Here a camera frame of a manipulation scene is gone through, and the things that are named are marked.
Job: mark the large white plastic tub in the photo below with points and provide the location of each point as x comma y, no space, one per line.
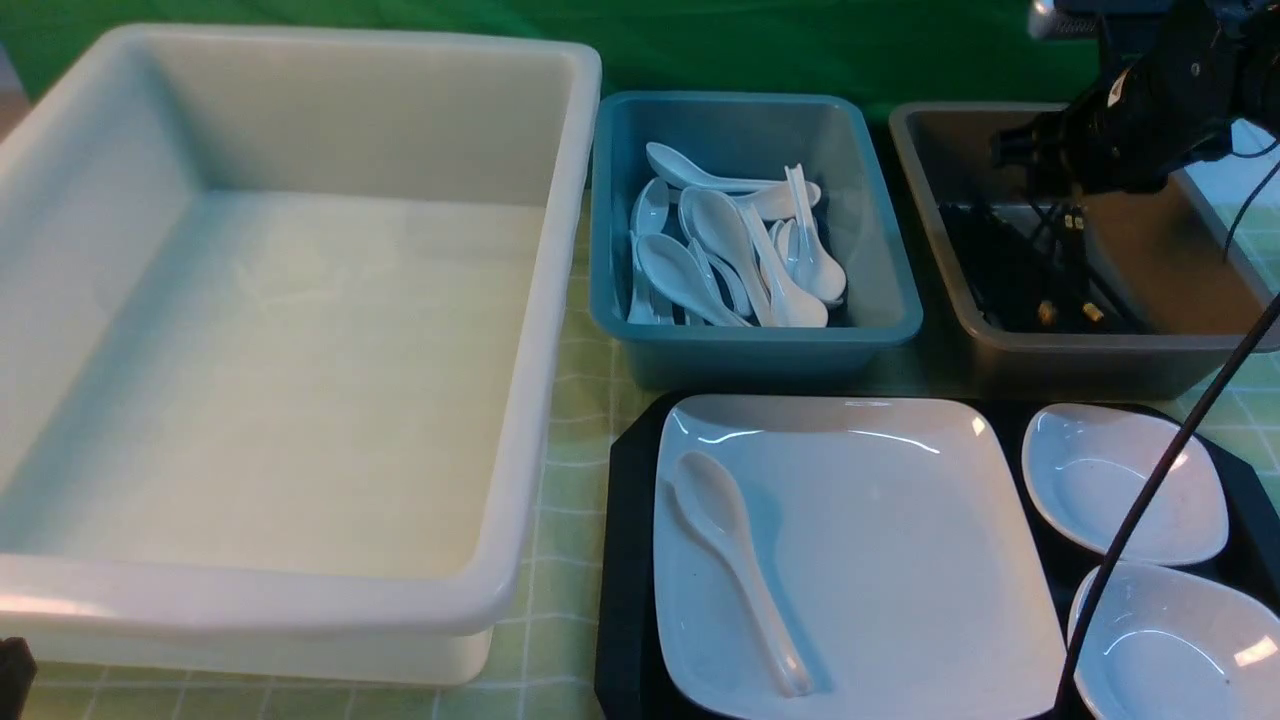
279,335

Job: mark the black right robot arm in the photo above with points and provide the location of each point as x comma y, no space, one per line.
1223,33

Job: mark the white small dish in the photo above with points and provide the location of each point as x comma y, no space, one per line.
1084,465
1165,644

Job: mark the brown plastic bin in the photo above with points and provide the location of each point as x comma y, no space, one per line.
1162,253

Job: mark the black chopsticks pile in bin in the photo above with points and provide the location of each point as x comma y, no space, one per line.
1037,280

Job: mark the white spoon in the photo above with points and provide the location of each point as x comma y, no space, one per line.
676,272
711,503
816,271
772,199
648,216
740,239

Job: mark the teal plastic bin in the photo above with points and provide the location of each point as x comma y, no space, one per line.
753,136

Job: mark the green checked tablecloth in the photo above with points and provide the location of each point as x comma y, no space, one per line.
543,653

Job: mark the black serving tray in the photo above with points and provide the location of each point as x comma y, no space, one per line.
632,681

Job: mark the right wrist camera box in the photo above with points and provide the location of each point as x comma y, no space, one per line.
1066,20

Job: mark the large white square plate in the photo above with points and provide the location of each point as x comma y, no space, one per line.
892,537

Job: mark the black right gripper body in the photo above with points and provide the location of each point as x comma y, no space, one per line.
1125,134

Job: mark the green backdrop cloth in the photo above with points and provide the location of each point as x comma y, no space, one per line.
877,54

